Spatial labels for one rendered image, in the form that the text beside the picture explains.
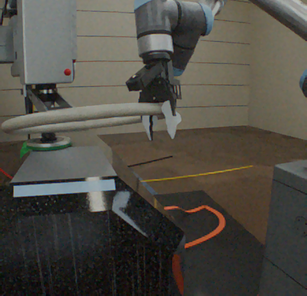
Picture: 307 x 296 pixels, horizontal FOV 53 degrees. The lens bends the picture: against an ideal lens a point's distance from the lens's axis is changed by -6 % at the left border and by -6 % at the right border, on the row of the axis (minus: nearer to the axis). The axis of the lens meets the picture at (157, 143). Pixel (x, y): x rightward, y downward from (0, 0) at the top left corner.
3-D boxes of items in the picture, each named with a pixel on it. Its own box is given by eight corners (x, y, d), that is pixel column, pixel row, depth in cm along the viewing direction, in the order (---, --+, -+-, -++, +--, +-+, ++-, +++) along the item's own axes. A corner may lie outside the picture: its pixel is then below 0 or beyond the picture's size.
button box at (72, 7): (67, 60, 146) (66, -1, 140) (72, 60, 147) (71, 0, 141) (71, 59, 139) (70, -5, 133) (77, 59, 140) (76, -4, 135)
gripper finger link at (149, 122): (161, 139, 86) (164, 104, 85) (149, 140, 81) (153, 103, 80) (151, 137, 88) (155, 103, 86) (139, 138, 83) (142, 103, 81)
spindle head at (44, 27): (16, 89, 163) (13, 3, 154) (57, 87, 174) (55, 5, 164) (25, 91, 133) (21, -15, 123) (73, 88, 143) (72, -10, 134)
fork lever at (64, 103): (20, 95, 163) (20, 85, 161) (55, 93, 172) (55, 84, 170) (43, 134, 107) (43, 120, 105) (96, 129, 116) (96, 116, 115)
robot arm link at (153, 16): (175, -11, 79) (140, -15, 74) (181, 35, 79) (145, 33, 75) (160, 3, 87) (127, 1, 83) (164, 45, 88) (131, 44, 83)
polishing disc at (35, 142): (20, 142, 152) (20, 139, 152) (58, 136, 166) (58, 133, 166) (37, 149, 137) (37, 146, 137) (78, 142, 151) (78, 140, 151)
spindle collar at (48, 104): (34, 107, 152) (31, 44, 146) (53, 106, 157) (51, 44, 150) (38, 109, 142) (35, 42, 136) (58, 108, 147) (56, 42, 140)
